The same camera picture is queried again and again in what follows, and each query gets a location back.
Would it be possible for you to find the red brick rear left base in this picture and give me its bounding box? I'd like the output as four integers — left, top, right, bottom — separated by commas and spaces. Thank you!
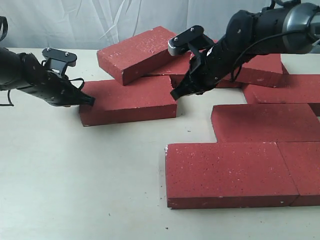
144, 52, 192, 88

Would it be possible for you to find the red brick base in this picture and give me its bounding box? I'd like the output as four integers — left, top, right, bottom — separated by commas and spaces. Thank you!
144, 52, 192, 88
277, 142, 320, 207
165, 142, 299, 210
216, 63, 289, 88
242, 74, 320, 117

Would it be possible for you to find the red brick right rear base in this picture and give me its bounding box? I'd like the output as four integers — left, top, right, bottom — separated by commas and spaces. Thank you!
242, 74, 320, 117

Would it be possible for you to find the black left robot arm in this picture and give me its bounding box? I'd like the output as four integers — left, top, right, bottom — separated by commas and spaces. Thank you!
0, 47, 95, 107

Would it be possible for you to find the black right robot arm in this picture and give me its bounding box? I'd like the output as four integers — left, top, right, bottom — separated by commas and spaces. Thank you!
168, 0, 320, 100

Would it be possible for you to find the red brick front left base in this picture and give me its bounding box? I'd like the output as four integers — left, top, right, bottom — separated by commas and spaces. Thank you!
165, 142, 299, 210

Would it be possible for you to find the red brick front right base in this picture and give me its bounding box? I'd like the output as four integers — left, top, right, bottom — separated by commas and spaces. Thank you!
277, 142, 320, 207

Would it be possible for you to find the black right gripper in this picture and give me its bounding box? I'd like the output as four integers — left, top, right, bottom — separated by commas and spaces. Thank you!
170, 43, 240, 101

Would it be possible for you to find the light blue backdrop cloth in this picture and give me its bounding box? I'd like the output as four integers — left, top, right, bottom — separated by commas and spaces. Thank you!
0, 0, 270, 50

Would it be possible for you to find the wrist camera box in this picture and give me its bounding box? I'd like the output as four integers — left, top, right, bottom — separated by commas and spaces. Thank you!
168, 25, 215, 56
41, 47, 78, 76

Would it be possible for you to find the red brick rear middle base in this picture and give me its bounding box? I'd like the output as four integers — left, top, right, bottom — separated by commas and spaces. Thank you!
216, 63, 289, 88

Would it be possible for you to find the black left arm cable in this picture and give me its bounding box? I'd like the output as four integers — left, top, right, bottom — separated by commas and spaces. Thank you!
0, 16, 15, 107

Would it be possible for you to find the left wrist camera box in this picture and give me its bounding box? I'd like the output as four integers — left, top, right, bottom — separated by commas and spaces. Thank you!
41, 47, 78, 76

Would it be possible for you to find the red brick middle row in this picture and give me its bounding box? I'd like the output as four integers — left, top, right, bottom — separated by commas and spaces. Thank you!
211, 103, 320, 143

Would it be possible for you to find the red brick front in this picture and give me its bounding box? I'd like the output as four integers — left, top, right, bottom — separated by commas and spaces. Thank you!
78, 76, 177, 127

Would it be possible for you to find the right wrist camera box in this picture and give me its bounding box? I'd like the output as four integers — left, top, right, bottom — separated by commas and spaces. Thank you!
168, 25, 215, 56

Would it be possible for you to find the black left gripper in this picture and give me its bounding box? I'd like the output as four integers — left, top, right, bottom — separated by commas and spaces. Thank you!
18, 52, 96, 107

